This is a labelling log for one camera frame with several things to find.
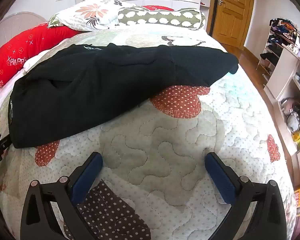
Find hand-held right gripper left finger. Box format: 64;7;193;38
20;152;103;240

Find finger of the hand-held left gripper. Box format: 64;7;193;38
0;132;13;155

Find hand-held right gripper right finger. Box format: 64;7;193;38
204;152;288;240

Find black pants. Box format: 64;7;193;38
8;43;239;149

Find white bed sheet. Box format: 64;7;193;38
0;55;40;120

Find patchwork quilt with hearts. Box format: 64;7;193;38
0;27;298;240

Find yellow bottle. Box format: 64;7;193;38
292;131;300;149

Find white round object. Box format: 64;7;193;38
287;117;300;132

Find red printed blanket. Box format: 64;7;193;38
0;22;78;99

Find pale electric fan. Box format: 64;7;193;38
0;11;48;53

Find beige cabinet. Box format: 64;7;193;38
264;45;300;188

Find open shelf rack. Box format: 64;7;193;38
256;17;300;80

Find floral pillow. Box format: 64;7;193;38
49;0;138;32

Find pile of clothes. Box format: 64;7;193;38
269;18;300;40

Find wooden door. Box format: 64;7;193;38
211;0;256;47

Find green polka-dot pillow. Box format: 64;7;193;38
117;6;206;30

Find red cushion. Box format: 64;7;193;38
142;5;175;12

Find tangle of black cables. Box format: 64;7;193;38
290;104;300;130

